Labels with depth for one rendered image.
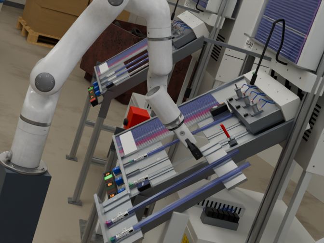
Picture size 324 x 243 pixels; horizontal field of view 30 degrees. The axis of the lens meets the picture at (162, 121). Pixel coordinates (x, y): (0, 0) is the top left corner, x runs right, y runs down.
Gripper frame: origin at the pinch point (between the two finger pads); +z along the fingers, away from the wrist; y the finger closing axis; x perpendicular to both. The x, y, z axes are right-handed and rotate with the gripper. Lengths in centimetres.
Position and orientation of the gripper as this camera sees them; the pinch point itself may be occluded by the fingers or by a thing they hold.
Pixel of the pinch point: (196, 153)
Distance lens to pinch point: 240.4
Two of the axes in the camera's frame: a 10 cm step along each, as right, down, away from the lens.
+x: -8.2, 5.7, 0.5
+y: -1.6, -3.2, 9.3
